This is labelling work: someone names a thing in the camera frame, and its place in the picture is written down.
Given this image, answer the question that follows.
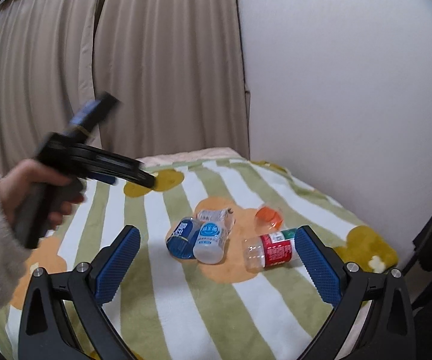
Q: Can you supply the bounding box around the blue plastic cup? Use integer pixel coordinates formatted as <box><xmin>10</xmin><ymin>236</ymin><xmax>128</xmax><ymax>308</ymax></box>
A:
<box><xmin>166</xmin><ymin>217</ymin><xmax>201</xmax><ymax>260</ymax></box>

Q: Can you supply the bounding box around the white plastic cup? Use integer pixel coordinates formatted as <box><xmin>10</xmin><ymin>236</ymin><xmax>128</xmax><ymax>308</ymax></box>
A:
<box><xmin>193</xmin><ymin>222</ymin><xmax>228</xmax><ymax>265</ymax></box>

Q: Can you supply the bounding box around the clear cup with white label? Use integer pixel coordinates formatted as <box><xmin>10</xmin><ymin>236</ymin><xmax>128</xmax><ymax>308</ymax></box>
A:
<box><xmin>197</xmin><ymin>207</ymin><xmax>235</xmax><ymax>232</ymax></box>

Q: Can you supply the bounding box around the clear cup with red label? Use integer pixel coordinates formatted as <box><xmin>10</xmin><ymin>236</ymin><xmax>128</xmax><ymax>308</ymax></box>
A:
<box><xmin>242</xmin><ymin>228</ymin><xmax>299</xmax><ymax>272</ymax></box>

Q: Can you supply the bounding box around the orange plastic cup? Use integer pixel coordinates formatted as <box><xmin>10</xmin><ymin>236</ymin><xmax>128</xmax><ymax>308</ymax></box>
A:
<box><xmin>254</xmin><ymin>205</ymin><xmax>283</xmax><ymax>231</ymax></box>

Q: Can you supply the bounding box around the person's left hand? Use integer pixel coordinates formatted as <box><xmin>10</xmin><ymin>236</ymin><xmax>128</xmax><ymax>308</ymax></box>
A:
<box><xmin>0</xmin><ymin>157</ymin><xmax>87</xmax><ymax>232</ymax></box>

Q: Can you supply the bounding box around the beige curtain left panel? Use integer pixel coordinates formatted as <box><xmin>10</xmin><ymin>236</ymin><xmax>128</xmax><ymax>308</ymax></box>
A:
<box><xmin>0</xmin><ymin>0</ymin><xmax>98</xmax><ymax>174</ymax></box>

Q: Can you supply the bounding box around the beige curtain panel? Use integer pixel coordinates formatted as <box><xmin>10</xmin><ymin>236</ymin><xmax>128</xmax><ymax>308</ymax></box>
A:
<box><xmin>93</xmin><ymin>0</ymin><xmax>249</xmax><ymax>158</ymax></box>
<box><xmin>0</xmin><ymin>0</ymin><xmax>98</xmax><ymax>174</ymax></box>

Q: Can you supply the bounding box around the beige curtain right panel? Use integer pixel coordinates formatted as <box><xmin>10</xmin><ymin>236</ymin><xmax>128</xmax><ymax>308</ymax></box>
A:
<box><xmin>93</xmin><ymin>0</ymin><xmax>249</xmax><ymax>158</ymax></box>

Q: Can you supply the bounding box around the green striped flower blanket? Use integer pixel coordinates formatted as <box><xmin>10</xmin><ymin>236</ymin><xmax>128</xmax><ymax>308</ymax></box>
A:
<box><xmin>0</xmin><ymin>157</ymin><xmax>401</xmax><ymax>360</ymax></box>

